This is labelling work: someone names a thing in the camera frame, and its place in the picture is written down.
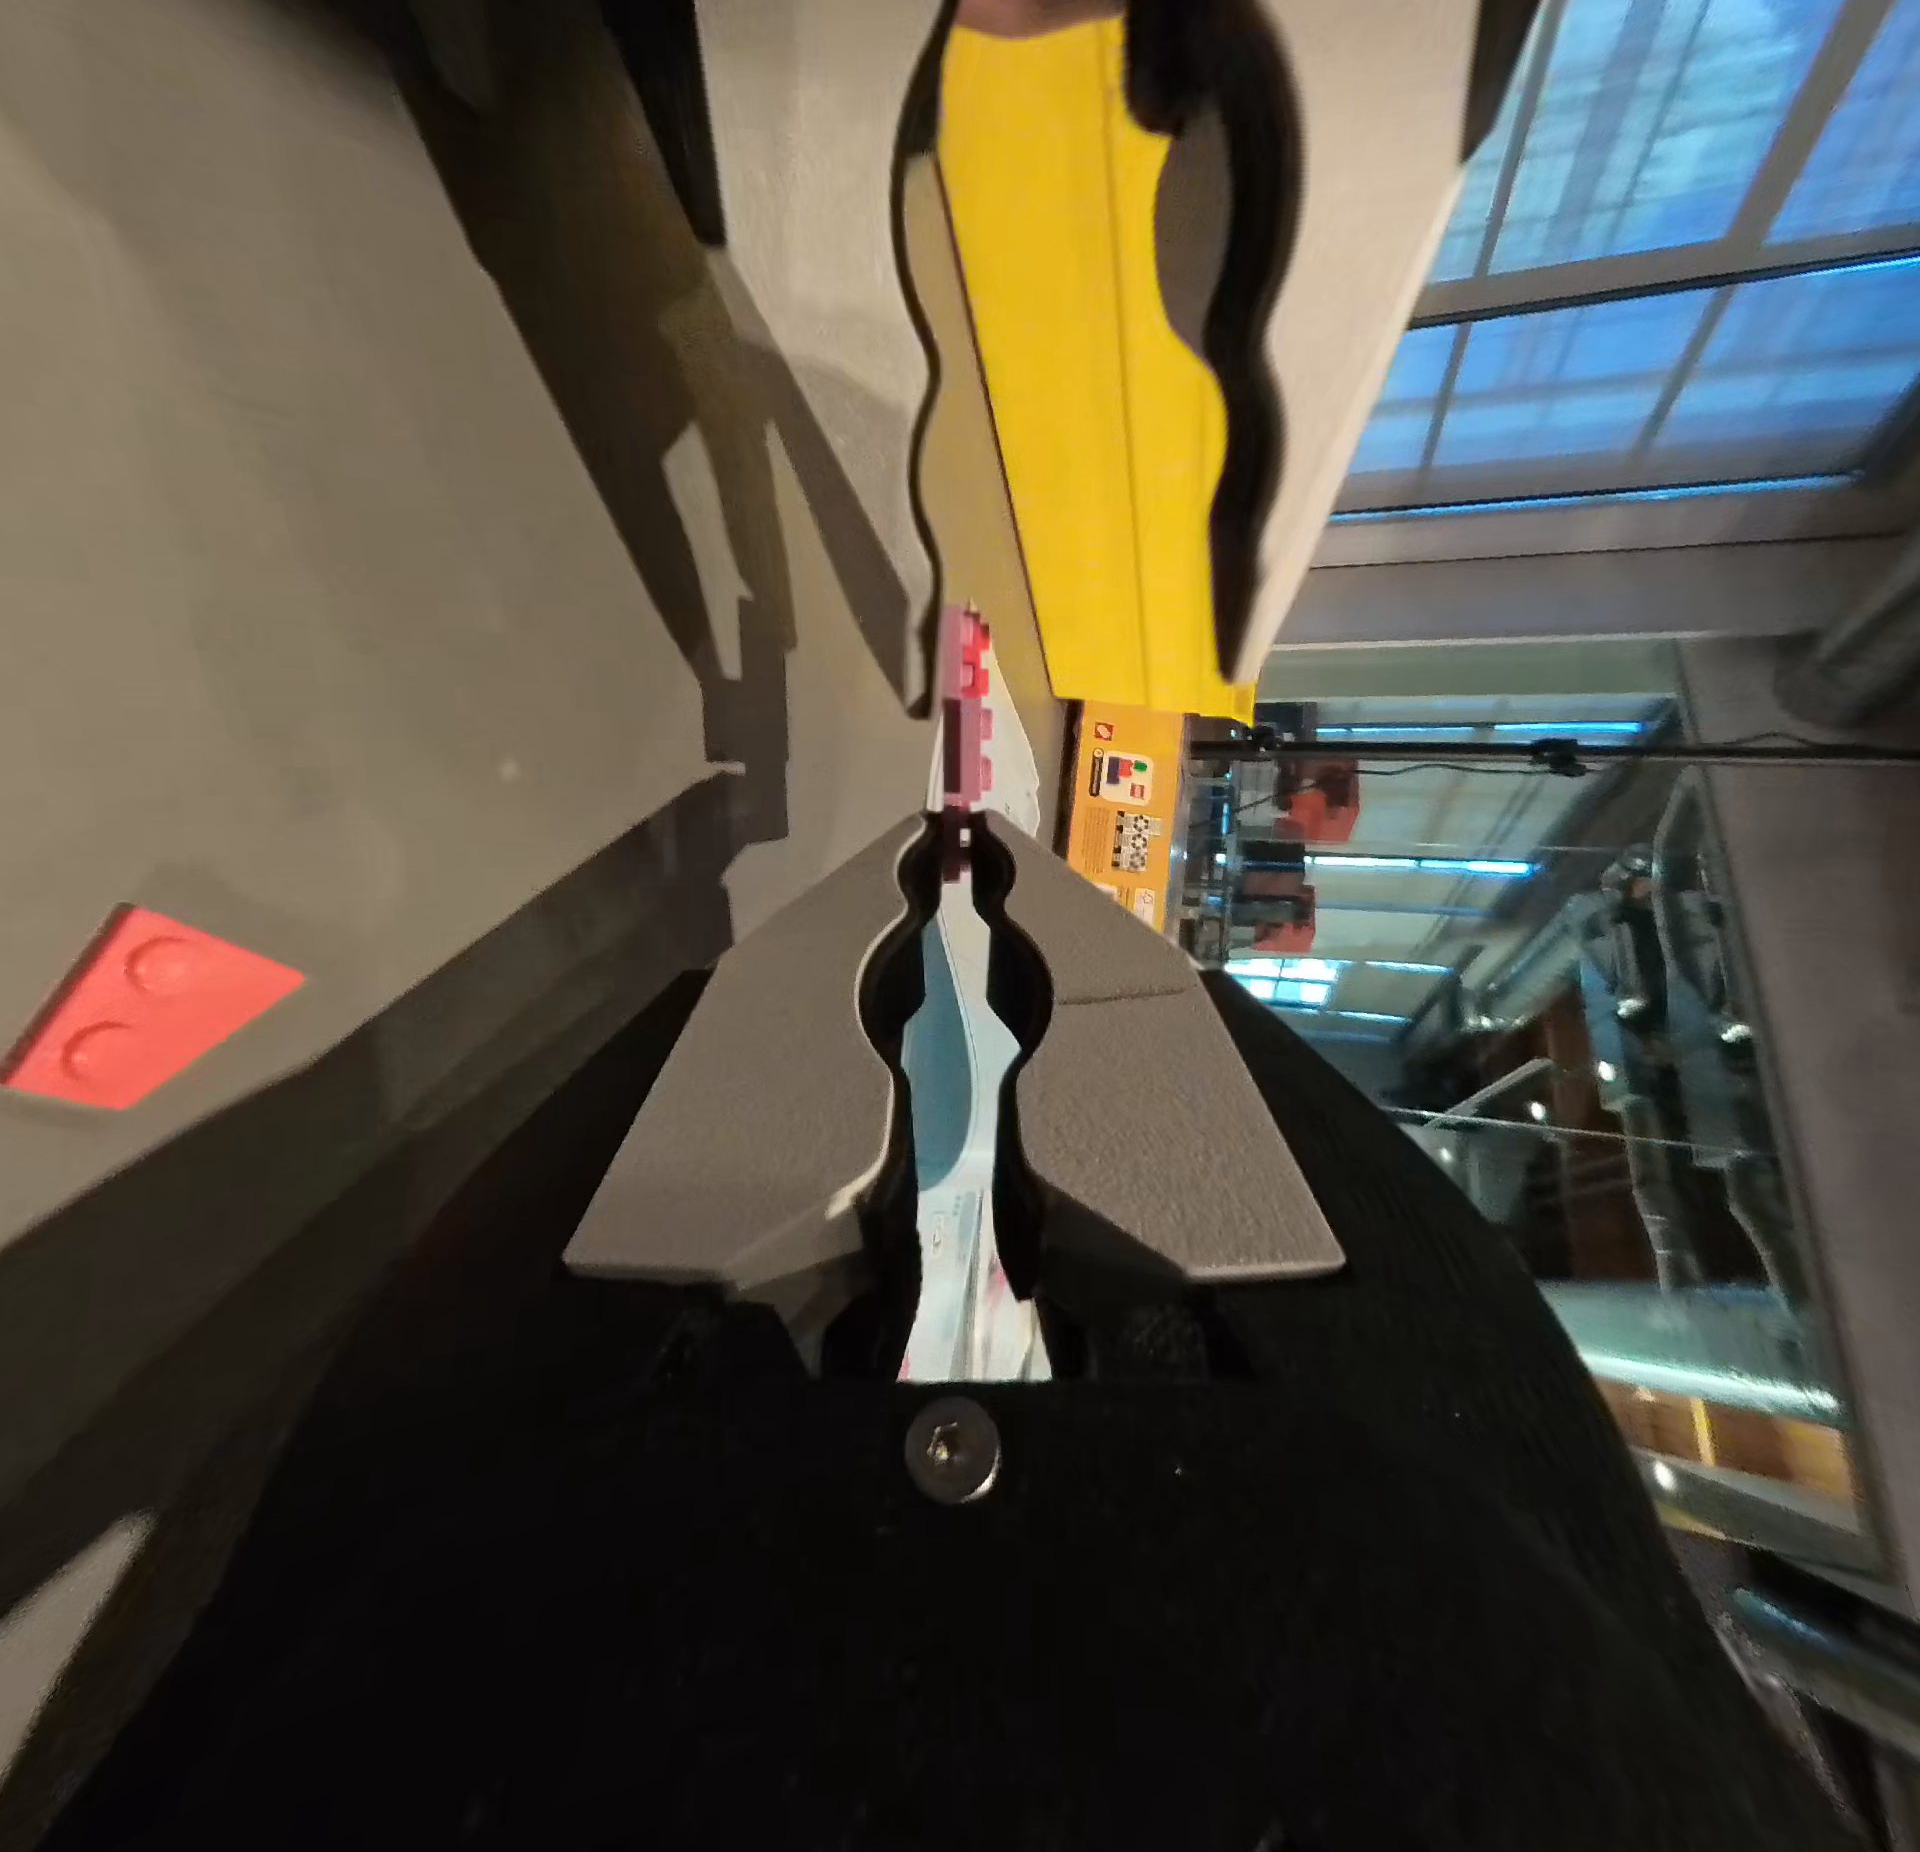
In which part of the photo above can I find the grey desk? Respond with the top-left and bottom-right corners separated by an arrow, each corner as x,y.
0,0 -> 1083,1704

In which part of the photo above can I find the yellow plastic bin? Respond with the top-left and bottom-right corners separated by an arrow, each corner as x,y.
931,13 -> 1258,724

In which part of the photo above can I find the black pole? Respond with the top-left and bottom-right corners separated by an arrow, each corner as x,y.
1193,734 -> 1920,765

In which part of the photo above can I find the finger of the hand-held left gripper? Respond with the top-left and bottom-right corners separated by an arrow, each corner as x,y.
689,0 -> 971,721
1124,0 -> 1494,689

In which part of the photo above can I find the window with black frame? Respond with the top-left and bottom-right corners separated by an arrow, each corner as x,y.
1327,0 -> 1920,522

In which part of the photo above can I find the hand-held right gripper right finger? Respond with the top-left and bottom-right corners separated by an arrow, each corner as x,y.
967,813 -> 1348,1381

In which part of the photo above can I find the glass partition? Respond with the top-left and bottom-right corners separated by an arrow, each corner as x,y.
1186,645 -> 1920,1583

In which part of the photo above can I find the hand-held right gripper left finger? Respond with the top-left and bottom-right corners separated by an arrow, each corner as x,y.
563,813 -> 939,1381

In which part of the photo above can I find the long pink brick plate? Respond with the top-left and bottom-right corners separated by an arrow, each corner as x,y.
932,605 -> 994,882

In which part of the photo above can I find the light blue instruction booklet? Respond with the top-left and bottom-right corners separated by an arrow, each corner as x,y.
900,697 -> 1051,1381

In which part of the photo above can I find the yellow toy box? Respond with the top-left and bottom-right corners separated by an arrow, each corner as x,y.
1049,699 -> 1194,942

